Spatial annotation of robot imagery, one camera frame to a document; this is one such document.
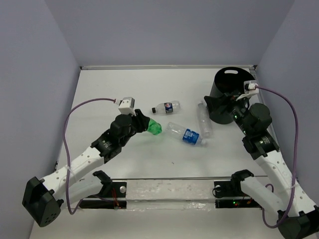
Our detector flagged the black cap cola bottle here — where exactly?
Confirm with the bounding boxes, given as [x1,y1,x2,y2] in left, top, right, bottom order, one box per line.
[152,101,180,115]

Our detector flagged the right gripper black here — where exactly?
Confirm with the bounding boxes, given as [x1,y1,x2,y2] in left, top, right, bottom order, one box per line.
[203,92,251,135]

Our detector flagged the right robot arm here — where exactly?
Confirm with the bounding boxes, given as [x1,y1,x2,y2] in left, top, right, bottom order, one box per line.
[204,94,319,239]

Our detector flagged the blue label water bottle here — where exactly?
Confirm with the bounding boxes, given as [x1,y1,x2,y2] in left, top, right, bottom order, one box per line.
[165,122,207,146]

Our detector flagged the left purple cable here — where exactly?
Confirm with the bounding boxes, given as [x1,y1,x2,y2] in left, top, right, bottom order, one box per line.
[62,98,120,215]

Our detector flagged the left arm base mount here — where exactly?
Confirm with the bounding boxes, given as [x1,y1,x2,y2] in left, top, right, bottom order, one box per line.
[80,181,127,210]

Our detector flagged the black round bin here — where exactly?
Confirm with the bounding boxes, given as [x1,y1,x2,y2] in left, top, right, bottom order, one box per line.
[204,67,255,124]

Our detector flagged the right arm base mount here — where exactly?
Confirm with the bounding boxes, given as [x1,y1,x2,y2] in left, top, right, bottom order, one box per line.
[212,181,261,209]

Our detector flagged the green plastic bottle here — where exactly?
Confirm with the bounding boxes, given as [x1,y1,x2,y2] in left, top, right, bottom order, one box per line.
[147,118,162,135]

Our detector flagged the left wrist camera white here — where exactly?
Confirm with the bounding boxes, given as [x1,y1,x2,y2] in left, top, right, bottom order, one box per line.
[118,97,136,116]

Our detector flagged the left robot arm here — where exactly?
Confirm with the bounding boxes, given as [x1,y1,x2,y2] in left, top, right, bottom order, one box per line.
[22,109,151,227]

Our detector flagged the clear unlabeled plastic bottle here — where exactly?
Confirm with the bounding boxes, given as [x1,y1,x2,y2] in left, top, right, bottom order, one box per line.
[196,101,213,138]

